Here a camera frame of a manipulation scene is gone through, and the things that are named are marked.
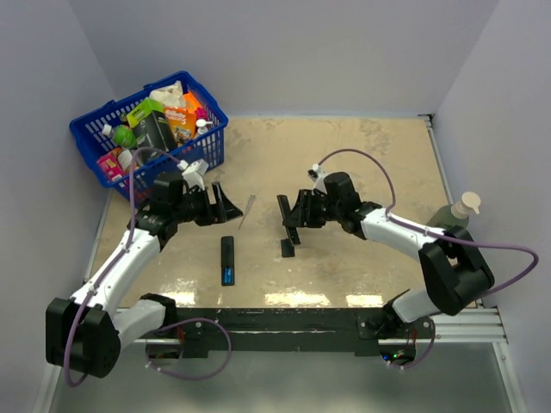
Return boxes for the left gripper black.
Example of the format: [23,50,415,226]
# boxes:
[173,182,242,226]

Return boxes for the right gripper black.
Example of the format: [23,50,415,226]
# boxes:
[283,189,343,229]

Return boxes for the black remote control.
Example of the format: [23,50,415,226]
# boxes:
[275,194,301,246]
[220,236,236,287]

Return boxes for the black battery cover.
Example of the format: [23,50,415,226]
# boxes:
[281,238,295,258]

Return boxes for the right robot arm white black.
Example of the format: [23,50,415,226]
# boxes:
[278,171,494,338]

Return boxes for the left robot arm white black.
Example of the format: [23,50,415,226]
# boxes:
[45,172,243,378]

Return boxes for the white pump bottle in basket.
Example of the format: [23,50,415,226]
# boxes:
[195,119,213,136]

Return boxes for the orange Gillette razor pack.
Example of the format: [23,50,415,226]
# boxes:
[164,107,197,146]

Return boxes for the green black razor box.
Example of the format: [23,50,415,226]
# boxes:
[127,98,177,164]

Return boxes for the orange pill bottle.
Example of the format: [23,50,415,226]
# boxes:
[117,148,133,173]

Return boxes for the blue plastic shopping basket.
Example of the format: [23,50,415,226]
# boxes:
[69,71,228,202]

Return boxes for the pink box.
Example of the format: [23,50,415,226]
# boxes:
[96,152,125,182]

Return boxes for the crumpled beige paper bag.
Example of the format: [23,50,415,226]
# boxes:
[149,80,186,108]

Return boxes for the green bottle white cap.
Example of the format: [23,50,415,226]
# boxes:
[102,124,137,148]

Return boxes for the green liquid soap pump bottle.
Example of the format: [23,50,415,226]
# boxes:
[426,191,481,230]

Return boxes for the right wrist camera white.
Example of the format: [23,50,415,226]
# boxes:
[307,163,327,194]

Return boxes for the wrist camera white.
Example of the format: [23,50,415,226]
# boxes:
[307,163,327,194]
[177,159,209,190]

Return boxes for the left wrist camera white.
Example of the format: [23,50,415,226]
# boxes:
[177,159,209,190]

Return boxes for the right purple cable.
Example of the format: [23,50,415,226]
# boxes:
[316,148,540,298]

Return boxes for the purple cable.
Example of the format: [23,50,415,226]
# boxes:
[63,146,184,387]
[316,148,540,298]

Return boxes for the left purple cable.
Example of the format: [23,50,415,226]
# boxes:
[63,146,184,387]

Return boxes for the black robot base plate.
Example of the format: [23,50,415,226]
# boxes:
[145,296,435,358]

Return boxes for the aluminium frame rail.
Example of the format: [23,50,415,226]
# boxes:
[433,308,507,343]

